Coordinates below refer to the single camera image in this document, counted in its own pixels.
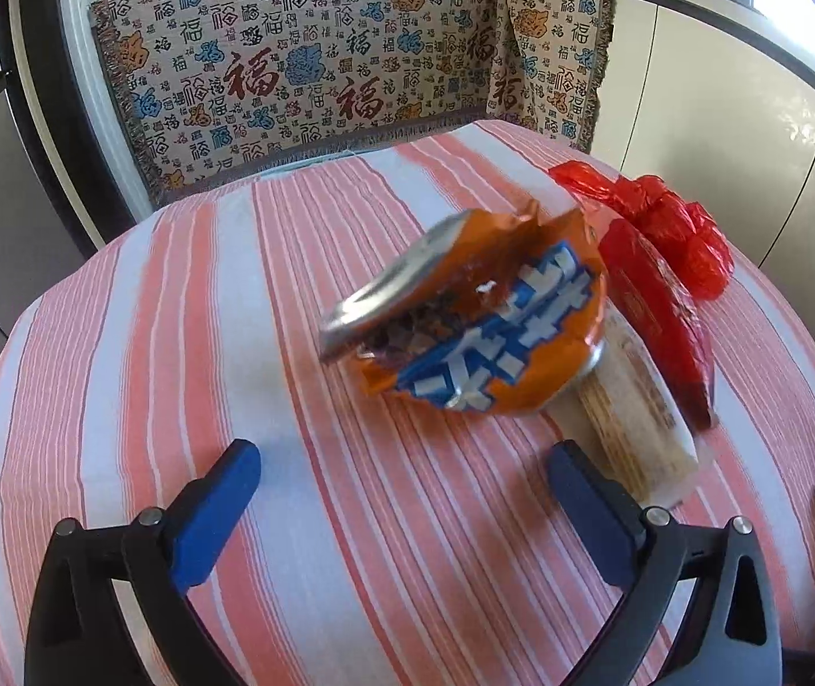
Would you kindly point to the large printed fringed blanket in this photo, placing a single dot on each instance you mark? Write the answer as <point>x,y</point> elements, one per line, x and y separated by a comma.
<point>293,71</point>

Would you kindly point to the narrow printed fringed blanket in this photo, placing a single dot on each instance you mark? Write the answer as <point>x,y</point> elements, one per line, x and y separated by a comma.
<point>557,50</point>

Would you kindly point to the orange snack packet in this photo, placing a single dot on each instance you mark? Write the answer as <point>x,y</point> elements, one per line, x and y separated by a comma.
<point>507,364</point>

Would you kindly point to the red shiny packet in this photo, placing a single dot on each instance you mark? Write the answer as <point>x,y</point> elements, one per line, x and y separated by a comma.
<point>650,300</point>

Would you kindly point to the white kitchen cabinet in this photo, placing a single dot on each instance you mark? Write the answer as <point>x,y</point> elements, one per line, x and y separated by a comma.
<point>722,100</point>

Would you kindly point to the grey tall cabinet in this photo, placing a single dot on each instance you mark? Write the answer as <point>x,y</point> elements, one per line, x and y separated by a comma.
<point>14,157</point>

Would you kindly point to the beige long packet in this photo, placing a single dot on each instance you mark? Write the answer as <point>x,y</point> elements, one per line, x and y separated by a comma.
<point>629,407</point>

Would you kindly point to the red plastic bag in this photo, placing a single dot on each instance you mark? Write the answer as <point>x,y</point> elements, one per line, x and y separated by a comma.
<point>679,229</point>

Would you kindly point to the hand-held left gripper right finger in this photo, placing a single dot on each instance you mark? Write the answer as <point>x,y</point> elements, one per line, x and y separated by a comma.
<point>590,507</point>

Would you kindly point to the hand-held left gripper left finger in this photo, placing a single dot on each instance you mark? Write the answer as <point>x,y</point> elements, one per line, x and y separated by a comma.
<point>211,514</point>

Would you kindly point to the round table, striped pink cloth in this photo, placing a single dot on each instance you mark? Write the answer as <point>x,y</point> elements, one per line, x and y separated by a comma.
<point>236,300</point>

